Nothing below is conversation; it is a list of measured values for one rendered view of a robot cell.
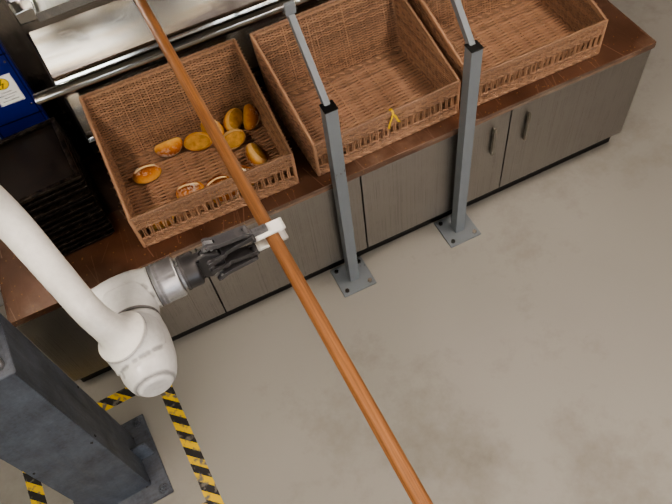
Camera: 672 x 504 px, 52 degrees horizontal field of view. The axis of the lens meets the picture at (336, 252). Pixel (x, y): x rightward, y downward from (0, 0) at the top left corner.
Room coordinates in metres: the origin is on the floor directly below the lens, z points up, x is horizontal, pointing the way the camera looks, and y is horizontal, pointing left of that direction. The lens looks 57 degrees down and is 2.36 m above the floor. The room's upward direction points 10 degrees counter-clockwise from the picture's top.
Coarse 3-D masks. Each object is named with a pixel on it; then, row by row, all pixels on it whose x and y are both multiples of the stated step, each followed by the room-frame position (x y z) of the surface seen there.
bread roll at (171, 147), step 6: (174, 138) 1.71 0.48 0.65; (180, 138) 1.72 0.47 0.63; (162, 144) 1.69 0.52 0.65; (168, 144) 1.68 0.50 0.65; (174, 144) 1.69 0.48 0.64; (180, 144) 1.70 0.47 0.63; (156, 150) 1.68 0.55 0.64; (162, 150) 1.67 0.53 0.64; (168, 150) 1.67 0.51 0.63; (174, 150) 1.67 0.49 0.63; (180, 150) 1.69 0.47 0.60; (162, 156) 1.67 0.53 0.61; (168, 156) 1.67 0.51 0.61
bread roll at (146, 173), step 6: (138, 168) 1.60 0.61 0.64; (144, 168) 1.60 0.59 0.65; (150, 168) 1.60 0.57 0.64; (156, 168) 1.60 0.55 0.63; (138, 174) 1.58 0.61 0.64; (144, 174) 1.58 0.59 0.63; (150, 174) 1.58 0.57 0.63; (156, 174) 1.59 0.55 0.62; (138, 180) 1.57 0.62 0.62; (144, 180) 1.57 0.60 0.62; (150, 180) 1.57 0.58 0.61
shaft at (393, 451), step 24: (144, 0) 1.69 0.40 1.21; (168, 48) 1.48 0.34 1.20; (192, 96) 1.29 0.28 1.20; (216, 144) 1.12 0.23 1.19; (240, 168) 1.04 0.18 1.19; (240, 192) 0.98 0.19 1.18; (264, 216) 0.89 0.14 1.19; (288, 264) 0.76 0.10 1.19; (312, 312) 0.65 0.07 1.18; (336, 336) 0.59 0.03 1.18; (336, 360) 0.54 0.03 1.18; (360, 384) 0.49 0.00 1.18; (360, 408) 0.44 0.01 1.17; (384, 432) 0.39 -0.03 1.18; (408, 480) 0.30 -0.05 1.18
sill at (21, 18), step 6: (18, 0) 1.83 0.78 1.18; (24, 0) 1.83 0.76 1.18; (12, 6) 1.81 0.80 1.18; (18, 6) 1.80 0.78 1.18; (24, 6) 1.80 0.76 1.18; (30, 6) 1.79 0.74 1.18; (18, 12) 1.78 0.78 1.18; (24, 12) 1.78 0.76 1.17; (30, 12) 1.78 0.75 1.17; (18, 18) 1.77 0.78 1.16; (24, 18) 1.78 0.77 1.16; (30, 18) 1.78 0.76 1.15; (36, 18) 1.79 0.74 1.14
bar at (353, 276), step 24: (288, 0) 1.63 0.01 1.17; (456, 0) 1.67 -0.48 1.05; (216, 24) 1.58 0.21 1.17; (240, 24) 1.58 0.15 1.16; (480, 48) 1.55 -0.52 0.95; (96, 72) 1.47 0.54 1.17; (120, 72) 1.48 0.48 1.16; (312, 72) 1.50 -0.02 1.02; (480, 72) 1.55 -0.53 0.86; (48, 96) 1.42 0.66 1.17; (336, 120) 1.41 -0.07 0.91; (336, 144) 1.41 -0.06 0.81; (336, 168) 1.40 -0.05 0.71; (456, 168) 1.57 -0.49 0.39; (336, 192) 1.41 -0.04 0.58; (456, 192) 1.56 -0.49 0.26; (456, 216) 1.55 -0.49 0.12; (456, 240) 1.51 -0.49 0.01; (360, 264) 1.47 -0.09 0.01; (360, 288) 1.36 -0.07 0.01
